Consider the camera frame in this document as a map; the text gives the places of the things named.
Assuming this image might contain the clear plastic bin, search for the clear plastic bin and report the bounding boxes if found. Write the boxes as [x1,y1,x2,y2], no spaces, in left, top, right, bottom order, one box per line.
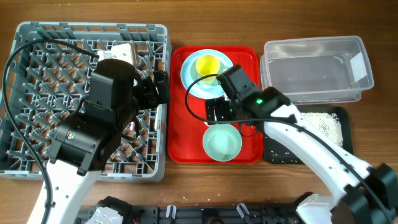
[260,35,374,105]

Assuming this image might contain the white plastic fork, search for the white plastic fork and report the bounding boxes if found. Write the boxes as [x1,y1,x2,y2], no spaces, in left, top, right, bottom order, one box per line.
[129,121,136,131]

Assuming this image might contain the rice and food scraps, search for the rice and food scraps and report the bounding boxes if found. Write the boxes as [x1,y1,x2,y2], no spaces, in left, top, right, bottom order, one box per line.
[302,112,343,147]

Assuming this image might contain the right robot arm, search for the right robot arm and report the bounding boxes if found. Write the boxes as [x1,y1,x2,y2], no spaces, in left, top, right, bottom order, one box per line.
[215,65,397,223]

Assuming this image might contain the grey dishwasher rack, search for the grey dishwasher rack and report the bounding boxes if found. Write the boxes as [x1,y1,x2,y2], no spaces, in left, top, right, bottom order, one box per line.
[1,22,172,182]

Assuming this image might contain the light blue plate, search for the light blue plate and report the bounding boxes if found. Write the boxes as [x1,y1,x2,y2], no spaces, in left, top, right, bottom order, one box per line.
[180,49,233,100]

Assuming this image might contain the white plastic spoon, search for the white plastic spoon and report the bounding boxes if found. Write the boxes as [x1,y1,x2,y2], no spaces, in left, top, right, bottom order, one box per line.
[154,105,162,131]

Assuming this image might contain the red plastic tray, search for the red plastic tray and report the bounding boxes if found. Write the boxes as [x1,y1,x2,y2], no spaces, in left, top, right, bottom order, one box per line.
[167,46,264,164]

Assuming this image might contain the yellow plastic cup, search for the yellow plastic cup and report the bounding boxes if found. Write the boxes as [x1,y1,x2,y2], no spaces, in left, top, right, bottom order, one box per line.
[195,54,221,85]

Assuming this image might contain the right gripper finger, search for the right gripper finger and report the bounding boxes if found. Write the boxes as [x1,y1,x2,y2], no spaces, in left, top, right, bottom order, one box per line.
[205,99,216,125]
[216,98,232,121]

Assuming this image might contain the black waste tray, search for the black waste tray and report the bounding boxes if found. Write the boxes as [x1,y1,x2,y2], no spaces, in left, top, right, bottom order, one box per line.
[264,105,354,164]

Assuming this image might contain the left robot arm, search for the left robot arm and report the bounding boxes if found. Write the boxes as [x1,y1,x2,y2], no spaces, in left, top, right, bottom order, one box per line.
[28,58,171,223]

